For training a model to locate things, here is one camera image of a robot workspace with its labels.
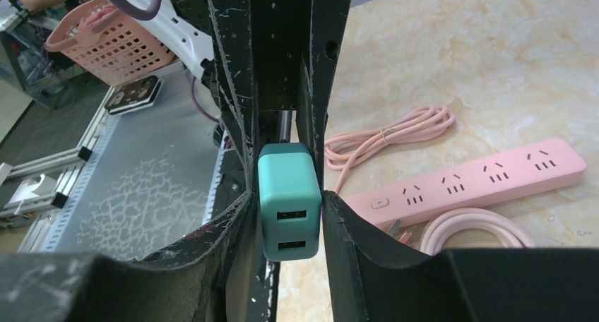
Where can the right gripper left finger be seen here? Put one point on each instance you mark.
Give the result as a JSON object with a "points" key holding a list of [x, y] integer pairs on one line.
{"points": [[204, 277]]}

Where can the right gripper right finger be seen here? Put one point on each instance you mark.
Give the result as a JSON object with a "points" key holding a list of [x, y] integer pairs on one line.
{"points": [[373, 277]]}

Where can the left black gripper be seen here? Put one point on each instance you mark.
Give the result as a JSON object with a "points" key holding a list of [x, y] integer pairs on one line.
{"points": [[268, 59]]}

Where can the pink long power strip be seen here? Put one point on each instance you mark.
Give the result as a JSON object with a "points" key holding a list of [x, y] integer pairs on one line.
{"points": [[512, 174]]}

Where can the pink round power strip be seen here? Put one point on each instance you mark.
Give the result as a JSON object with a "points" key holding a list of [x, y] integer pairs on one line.
{"points": [[464, 227]]}

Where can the teal charger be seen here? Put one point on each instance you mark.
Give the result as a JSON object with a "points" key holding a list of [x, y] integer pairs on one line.
{"points": [[290, 202]]}

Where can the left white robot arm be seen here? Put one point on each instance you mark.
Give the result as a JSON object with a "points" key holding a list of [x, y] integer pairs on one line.
{"points": [[175, 33]]}

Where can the black white pad device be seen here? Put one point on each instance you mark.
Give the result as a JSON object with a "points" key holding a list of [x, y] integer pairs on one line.
{"points": [[133, 96]]}

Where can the pink plastic basket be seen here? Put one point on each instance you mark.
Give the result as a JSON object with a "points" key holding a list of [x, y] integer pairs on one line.
{"points": [[108, 43]]}

